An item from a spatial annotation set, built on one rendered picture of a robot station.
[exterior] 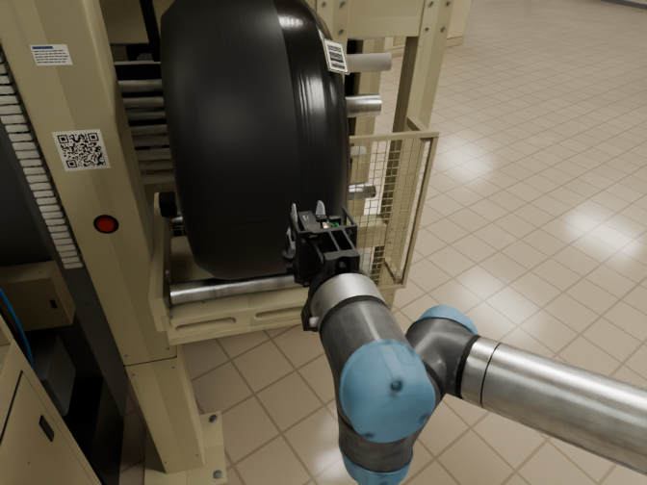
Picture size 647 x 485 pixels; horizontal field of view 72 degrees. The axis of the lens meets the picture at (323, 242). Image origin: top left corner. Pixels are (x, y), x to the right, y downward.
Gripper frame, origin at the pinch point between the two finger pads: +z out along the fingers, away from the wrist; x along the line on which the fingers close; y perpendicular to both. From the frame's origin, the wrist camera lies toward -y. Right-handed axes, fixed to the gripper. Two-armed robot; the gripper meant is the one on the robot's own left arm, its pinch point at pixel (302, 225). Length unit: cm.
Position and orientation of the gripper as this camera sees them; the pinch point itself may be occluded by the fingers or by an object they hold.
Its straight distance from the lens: 66.0
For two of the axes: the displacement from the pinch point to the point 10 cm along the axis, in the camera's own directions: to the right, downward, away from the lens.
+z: -2.5, -5.2, 8.2
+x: -9.7, 1.2, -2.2
